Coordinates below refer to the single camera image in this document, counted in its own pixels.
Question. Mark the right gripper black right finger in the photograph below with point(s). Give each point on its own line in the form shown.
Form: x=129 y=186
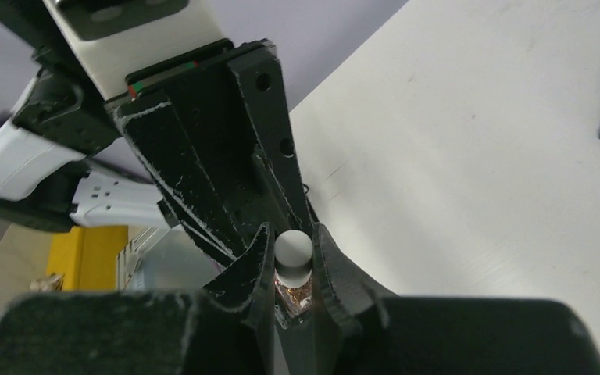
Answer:
x=361 y=327

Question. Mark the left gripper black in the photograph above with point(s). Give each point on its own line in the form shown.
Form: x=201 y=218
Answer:
x=185 y=120

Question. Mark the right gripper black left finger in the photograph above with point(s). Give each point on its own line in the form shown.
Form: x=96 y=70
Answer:
x=225 y=327

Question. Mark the glitter nail polish bottle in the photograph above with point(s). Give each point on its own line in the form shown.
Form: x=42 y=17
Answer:
x=292 y=304

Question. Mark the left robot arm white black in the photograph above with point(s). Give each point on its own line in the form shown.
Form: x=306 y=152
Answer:
x=63 y=162

